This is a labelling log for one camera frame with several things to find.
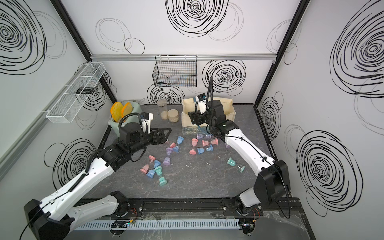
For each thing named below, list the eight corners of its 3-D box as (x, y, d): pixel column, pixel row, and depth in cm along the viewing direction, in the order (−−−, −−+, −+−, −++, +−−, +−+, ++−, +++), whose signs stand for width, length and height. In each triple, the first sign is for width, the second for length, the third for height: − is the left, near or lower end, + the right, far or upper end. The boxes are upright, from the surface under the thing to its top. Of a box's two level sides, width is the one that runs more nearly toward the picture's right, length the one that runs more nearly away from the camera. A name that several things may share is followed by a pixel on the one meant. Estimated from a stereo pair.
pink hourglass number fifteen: (189, 154, 94) (189, 152, 92) (191, 139, 101) (191, 137, 99) (196, 155, 94) (196, 153, 92) (198, 140, 101) (198, 138, 99)
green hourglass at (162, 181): (160, 187, 81) (159, 186, 79) (154, 169, 87) (153, 168, 86) (168, 183, 82) (167, 182, 81) (161, 166, 89) (160, 164, 87)
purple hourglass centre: (163, 165, 90) (162, 163, 88) (166, 149, 97) (166, 147, 95) (169, 165, 90) (168, 163, 87) (172, 149, 97) (172, 147, 94)
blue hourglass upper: (172, 151, 96) (172, 148, 93) (179, 138, 102) (178, 135, 100) (178, 153, 95) (177, 150, 92) (184, 139, 101) (184, 137, 99)
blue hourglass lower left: (146, 176, 85) (145, 174, 83) (156, 160, 91) (155, 159, 90) (152, 178, 84) (151, 177, 82) (161, 163, 90) (161, 161, 89)
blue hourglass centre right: (198, 154, 94) (198, 152, 92) (197, 149, 96) (197, 147, 94) (213, 150, 96) (213, 148, 94) (211, 146, 98) (211, 144, 96)
